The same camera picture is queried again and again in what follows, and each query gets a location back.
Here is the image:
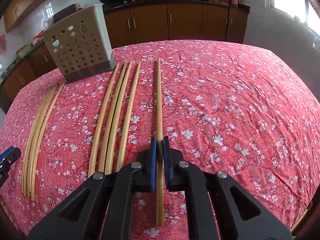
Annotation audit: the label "wooden chopstick of group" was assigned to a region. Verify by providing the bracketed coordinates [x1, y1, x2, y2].
[104, 61, 132, 174]
[98, 60, 127, 172]
[116, 61, 141, 172]
[88, 63, 119, 177]

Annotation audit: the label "brown lower kitchen cabinets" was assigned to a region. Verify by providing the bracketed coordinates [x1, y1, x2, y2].
[1, 2, 250, 113]

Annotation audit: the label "wooden chopstick left group middle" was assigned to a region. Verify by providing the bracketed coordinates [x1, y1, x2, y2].
[26, 85, 57, 197]

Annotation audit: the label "wooden chopstick left group inner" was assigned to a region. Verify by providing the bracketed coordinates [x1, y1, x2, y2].
[30, 81, 66, 202]

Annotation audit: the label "wooden chopstick left group outer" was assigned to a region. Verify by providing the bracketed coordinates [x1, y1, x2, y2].
[21, 85, 56, 196]

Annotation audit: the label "green bowl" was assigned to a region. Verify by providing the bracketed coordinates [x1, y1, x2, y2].
[17, 43, 33, 59]

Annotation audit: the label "red floral tablecloth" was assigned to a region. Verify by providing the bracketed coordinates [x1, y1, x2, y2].
[1, 40, 319, 233]

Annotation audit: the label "beige perforated utensil holder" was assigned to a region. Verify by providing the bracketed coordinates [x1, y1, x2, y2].
[42, 4, 116, 83]

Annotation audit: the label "dark cutting board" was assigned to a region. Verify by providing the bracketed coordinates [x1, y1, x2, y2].
[53, 4, 77, 24]

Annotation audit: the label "black countertop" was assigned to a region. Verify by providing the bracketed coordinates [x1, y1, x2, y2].
[0, 0, 251, 86]

